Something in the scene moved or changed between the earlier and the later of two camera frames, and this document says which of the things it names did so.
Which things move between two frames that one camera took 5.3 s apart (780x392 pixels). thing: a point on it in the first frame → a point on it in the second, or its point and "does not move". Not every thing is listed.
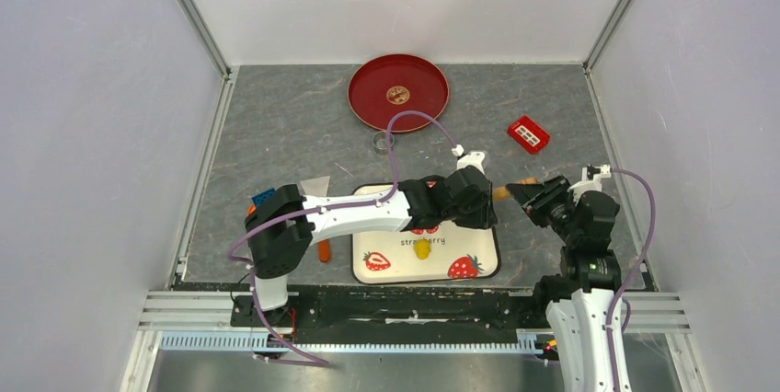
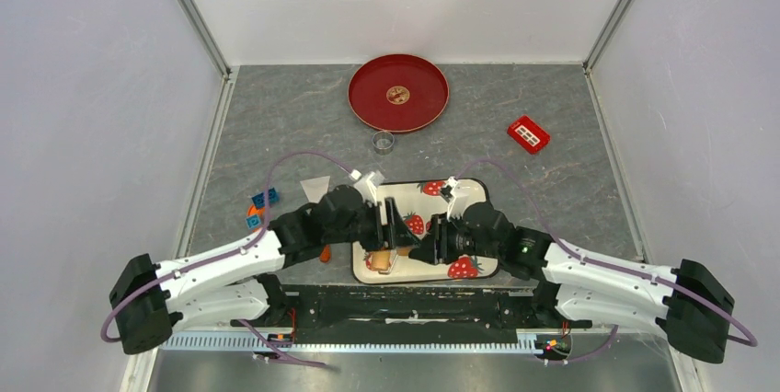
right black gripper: [554, 188] → [435, 249]
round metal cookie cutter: [379, 142] does not move
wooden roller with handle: [501, 192] → [383, 261]
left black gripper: [485, 216] → [393, 234]
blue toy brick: [263, 197] does not move
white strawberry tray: [401, 256] does not move
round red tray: [392, 84] does not move
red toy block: [529, 134] does not move
